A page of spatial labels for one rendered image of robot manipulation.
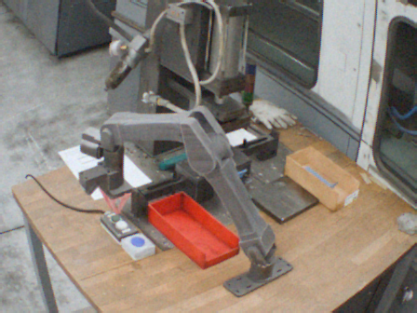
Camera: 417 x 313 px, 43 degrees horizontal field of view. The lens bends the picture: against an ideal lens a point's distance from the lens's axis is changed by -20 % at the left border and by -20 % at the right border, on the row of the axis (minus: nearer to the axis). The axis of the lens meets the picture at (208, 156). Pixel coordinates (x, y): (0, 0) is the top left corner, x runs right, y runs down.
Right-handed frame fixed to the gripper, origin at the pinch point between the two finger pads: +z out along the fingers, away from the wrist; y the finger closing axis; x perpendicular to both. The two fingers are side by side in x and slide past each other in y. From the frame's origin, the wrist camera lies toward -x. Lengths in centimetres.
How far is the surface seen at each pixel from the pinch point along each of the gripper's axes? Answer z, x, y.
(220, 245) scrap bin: 6.1, 20.1, 21.4
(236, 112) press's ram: -20.5, 36.7, 3.6
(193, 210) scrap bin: 3.7, 21.6, 7.5
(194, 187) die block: 1.4, 26.1, 1.8
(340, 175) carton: 2, 70, 21
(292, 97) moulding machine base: 6, 98, -29
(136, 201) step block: 1.2, 8.1, -0.8
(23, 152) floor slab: 100, 38, -184
